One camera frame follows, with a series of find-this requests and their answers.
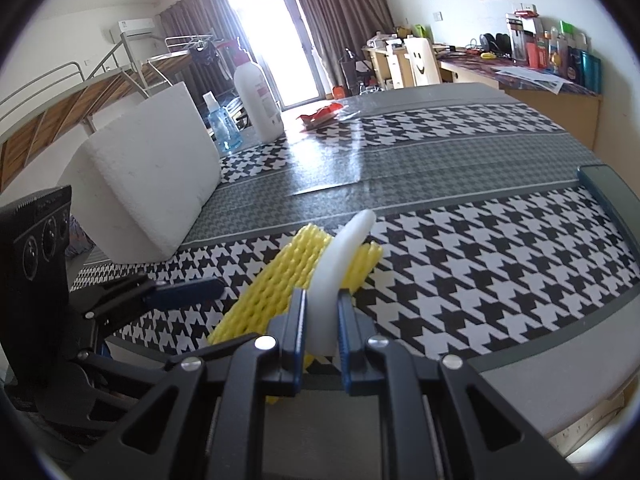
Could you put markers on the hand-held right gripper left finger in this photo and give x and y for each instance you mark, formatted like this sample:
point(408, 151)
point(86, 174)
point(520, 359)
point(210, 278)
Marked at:
point(299, 332)

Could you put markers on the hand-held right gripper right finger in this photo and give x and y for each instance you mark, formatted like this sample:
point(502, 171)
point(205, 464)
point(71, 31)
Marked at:
point(344, 332)

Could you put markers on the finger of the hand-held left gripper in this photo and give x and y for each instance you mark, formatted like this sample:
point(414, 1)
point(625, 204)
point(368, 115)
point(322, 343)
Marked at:
point(125, 367)
point(190, 291)

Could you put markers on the yellow foam net sleeve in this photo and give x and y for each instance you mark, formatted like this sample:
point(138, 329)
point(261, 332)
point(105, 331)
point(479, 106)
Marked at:
point(272, 285)

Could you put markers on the white foam sheet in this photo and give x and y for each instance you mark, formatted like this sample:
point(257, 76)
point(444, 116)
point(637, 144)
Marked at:
point(335, 270)

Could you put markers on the white foam box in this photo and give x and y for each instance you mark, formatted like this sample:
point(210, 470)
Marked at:
point(150, 175)

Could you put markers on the clear blue spray bottle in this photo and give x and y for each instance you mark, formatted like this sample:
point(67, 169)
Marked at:
point(222, 127)

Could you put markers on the grey metal bunk bed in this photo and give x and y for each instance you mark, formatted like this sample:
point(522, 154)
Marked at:
point(60, 105)
point(180, 60)

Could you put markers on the houndstooth tablecloth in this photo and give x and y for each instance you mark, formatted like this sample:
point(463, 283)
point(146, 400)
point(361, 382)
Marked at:
point(450, 200)

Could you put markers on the white red-trigger spray bottle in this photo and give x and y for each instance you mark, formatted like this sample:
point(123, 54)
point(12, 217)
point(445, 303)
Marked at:
point(257, 105)

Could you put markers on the red snack packet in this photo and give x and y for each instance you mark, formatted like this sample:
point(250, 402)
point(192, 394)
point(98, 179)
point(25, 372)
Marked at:
point(320, 114)

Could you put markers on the dark hanging clothes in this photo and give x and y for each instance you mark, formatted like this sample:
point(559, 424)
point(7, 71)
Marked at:
point(204, 52)

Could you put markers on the orange bag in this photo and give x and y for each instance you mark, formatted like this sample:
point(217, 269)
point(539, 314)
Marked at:
point(338, 92)

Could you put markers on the white air conditioner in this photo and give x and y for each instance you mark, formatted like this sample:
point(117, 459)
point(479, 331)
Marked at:
point(132, 30)

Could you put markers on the wooden desk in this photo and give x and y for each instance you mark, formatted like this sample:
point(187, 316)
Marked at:
point(550, 105)
point(382, 67)

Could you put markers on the brown curtain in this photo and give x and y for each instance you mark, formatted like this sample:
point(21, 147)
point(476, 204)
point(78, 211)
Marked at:
point(340, 15)
point(195, 15)

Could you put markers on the glass balcony door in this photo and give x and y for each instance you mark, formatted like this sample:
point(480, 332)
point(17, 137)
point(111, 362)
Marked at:
point(280, 30)

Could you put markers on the green pouch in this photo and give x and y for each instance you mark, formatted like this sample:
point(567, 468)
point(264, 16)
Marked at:
point(421, 31)

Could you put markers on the white paper booklet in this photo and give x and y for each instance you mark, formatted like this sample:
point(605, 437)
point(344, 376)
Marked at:
point(532, 79)

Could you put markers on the black headphones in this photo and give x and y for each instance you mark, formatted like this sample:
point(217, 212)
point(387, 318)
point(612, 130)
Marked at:
point(494, 45)

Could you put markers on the orange box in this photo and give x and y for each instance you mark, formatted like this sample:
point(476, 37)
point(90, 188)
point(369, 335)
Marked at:
point(536, 54)

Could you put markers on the silver thermos bottle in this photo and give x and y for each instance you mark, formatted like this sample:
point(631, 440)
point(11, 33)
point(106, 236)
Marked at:
point(514, 37)

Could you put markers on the green-capped spray can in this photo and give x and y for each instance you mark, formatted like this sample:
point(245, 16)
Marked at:
point(567, 50)

